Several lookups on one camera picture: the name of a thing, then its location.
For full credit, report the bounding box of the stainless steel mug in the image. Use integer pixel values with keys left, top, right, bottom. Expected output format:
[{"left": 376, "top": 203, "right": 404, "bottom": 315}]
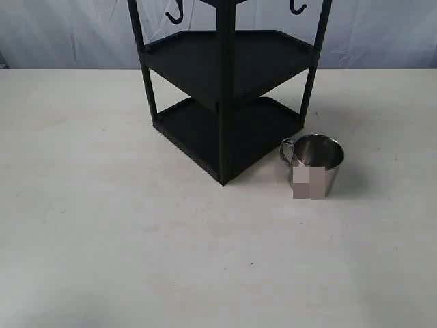
[{"left": 279, "top": 134, "right": 345, "bottom": 199}]

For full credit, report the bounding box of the black tiered corner shelf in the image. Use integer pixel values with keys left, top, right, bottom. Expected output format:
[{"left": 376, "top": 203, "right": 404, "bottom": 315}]
[{"left": 128, "top": 1, "right": 332, "bottom": 185}]

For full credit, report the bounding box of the white backdrop curtain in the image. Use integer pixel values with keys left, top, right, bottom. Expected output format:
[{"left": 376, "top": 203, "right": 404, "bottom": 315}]
[{"left": 1, "top": 1, "right": 436, "bottom": 69}]

